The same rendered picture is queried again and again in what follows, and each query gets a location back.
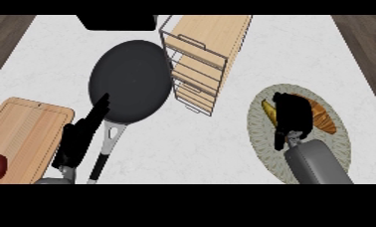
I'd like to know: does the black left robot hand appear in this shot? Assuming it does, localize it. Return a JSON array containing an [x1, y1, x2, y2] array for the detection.
[[51, 93, 113, 169]]

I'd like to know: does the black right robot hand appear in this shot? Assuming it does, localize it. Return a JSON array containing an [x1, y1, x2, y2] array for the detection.
[[272, 92, 315, 152]]

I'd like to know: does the brown croissant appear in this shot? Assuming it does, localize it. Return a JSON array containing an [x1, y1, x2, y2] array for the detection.
[[291, 93, 340, 135]]

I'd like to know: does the wooden cutting board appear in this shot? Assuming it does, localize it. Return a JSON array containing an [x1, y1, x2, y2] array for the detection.
[[0, 97, 77, 185]]

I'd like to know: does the black frying pan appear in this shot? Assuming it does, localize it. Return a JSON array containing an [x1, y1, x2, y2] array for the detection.
[[88, 39, 176, 184]]

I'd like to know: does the dark red fruit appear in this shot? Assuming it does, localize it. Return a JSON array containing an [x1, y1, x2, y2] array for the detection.
[[0, 154, 11, 179]]

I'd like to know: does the black appliance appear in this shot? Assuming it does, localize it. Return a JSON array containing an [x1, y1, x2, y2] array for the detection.
[[76, 15, 161, 32]]

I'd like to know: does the wooden tiered wire shelf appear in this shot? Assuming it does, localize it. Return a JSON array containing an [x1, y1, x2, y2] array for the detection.
[[160, 15, 254, 117]]

